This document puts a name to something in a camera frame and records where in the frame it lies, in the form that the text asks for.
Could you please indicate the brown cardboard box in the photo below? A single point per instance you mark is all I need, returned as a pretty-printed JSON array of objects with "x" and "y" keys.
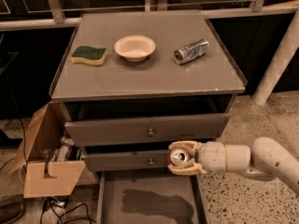
[{"x": 45, "y": 178}]

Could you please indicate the red coke can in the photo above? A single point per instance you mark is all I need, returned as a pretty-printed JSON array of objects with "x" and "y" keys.
[{"x": 179, "y": 156}]

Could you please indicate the silver blue soda can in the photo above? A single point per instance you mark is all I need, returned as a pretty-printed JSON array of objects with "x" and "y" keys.
[{"x": 191, "y": 51}]

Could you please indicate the grey drawer cabinet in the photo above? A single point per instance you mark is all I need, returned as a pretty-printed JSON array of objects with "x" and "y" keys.
[{"x": 155, "y": 87}]

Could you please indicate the metal window railing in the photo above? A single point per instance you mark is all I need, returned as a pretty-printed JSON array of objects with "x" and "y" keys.
[{"x": 38, "y": 14}]

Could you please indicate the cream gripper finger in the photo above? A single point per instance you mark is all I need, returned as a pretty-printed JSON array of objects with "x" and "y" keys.
[
  {"x": 190, "y": 168},
  {"x": 191, "y": 147}
]

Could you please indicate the white paper bowl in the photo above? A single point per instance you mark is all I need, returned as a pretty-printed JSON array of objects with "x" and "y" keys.
[{"x": 135, "y": 48}]

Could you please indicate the green yellow sponge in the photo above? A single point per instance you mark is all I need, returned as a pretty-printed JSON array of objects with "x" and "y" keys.
[{"x": 89, "y": 55}]

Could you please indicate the grey middle drawer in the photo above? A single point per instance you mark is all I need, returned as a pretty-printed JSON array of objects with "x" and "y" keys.
[{"x": 135, "y": 160}]

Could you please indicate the white diagonal pole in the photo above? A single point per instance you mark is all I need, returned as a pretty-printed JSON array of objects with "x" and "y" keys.
[{"x": 287, "y": 47}]

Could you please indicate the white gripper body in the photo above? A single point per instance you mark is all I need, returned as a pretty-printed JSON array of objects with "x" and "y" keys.
[{"x": 212, "y": 157}]

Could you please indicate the grey drawer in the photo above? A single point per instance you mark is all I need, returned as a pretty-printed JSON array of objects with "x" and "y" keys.
[
  {"x": 104, "y": 132},
  {"x": 135, "y": 160},
  {"x": 150, "y": 197}
]

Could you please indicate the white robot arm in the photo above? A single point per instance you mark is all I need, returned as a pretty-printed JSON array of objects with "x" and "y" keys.
[{"x": 264, "y": 160}]

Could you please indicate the plastic bottles in box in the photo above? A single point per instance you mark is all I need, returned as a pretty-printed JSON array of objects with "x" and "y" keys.
[{"x": 65, "y": 152}]

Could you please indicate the grey bottom drawer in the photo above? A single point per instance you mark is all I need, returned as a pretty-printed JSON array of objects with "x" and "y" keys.
[{"x": 150, "y": 197}]

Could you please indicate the grey top drawer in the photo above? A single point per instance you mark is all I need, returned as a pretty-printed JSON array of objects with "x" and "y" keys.
[{"x": 104, "y": 132}]

